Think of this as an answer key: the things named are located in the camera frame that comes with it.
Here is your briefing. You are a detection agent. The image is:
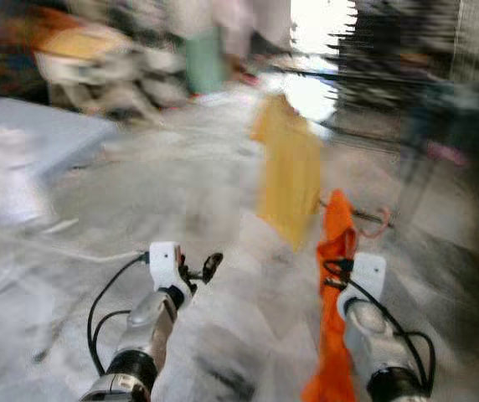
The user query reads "yellow shirt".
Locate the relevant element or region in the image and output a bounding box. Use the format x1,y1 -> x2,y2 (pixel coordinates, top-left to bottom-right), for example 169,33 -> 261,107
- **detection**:
250,92 -> 324,250

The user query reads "white baby high chair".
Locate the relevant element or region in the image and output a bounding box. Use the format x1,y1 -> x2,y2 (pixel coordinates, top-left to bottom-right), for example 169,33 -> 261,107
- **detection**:
34,25 -> 152,114

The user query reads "blue grey folding table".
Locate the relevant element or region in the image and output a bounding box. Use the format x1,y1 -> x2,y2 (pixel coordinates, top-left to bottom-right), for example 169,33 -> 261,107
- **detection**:
0,96 -> 119,181

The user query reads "black clothes drying rack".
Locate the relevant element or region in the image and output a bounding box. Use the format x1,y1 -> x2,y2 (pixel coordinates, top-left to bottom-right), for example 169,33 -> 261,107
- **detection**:
306,0 -> 479,235

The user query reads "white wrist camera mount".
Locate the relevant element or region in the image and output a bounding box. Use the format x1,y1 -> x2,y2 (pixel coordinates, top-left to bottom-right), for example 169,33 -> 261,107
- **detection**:
350,253 -> 387,302
149,241 -> 186,290

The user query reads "green plastic bin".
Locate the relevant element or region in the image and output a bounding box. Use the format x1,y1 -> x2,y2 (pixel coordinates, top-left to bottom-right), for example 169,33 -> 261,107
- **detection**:
183,25 -> 228,95

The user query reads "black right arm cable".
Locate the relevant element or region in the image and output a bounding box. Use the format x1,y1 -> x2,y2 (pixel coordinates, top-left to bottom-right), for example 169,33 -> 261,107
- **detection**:
323,260 -> 437,394

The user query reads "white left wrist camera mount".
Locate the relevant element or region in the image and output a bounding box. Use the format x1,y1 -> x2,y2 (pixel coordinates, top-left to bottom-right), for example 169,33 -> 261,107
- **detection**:
149,241 -> 186,290

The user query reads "mustard quilted cushion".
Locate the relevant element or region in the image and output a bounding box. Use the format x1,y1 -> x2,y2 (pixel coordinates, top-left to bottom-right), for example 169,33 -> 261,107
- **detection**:
43,25 -> 131,61

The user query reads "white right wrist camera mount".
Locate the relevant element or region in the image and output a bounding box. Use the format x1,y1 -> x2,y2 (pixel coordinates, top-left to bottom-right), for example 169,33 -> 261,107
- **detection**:
350,253 -> 387,302

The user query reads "white garment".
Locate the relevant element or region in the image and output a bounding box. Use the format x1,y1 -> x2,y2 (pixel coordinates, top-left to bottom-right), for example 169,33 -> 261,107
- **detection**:
0,126 -> 52,231

